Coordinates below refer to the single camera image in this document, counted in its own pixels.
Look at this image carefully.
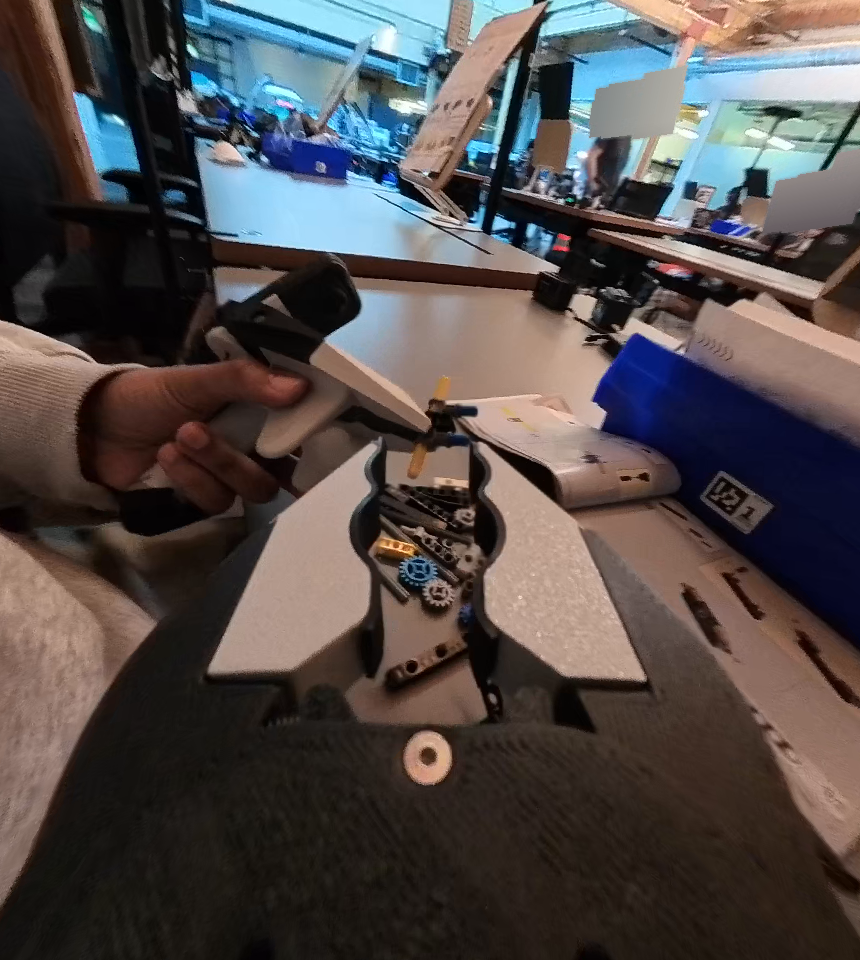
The dark grey lego beam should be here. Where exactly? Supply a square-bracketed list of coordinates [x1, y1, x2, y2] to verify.
[385, 637, 470, 690]

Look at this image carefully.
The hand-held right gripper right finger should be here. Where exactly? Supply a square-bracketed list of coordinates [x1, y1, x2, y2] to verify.
[467, 438, 650, 695]

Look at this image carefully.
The black laptop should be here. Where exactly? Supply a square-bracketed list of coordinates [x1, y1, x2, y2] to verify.
[610, 178, 674, 220]

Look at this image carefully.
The white box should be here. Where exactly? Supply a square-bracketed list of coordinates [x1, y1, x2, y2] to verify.
[688, 296, 860, 451]

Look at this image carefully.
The blue storage bin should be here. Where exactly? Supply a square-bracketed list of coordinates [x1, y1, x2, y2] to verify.
[261, 131, 352, 181]

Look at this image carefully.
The black office chair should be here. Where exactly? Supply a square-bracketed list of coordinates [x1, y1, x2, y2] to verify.
[40, 168, 213, 354]

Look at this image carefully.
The blue plastic bin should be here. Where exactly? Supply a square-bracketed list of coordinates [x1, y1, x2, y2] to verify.
[593, 333, 860, 684]

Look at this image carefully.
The long black lego beam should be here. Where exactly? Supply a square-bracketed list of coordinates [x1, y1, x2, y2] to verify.
[379, 483, 470, 535]

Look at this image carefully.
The cardboard panel on stand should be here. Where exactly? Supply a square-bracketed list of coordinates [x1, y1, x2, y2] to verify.
[400, 0, 551, 226]

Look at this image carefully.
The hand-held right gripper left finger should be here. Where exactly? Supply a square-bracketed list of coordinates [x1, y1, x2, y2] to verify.
[205, 438, 389, 690]

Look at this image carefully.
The person's left hand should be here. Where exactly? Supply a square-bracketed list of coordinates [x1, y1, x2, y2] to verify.
[85, 358, 311, 519]

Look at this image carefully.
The lego instruction booklet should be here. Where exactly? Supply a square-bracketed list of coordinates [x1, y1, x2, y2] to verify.
[467, 396, 682, 511]

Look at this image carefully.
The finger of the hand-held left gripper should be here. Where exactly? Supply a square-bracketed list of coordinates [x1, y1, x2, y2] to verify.
[321, 341, 434, 438]

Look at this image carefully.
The yellow blue lego axle assembly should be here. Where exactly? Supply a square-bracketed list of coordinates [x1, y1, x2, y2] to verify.
[407, 375, 477, 481]

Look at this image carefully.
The person's left forearm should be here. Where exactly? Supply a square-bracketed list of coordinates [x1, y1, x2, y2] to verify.
[0, 309, 147, 519]

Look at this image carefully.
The person's grey hoodie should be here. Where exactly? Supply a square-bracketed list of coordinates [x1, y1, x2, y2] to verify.
[0, 480, 168, 960]

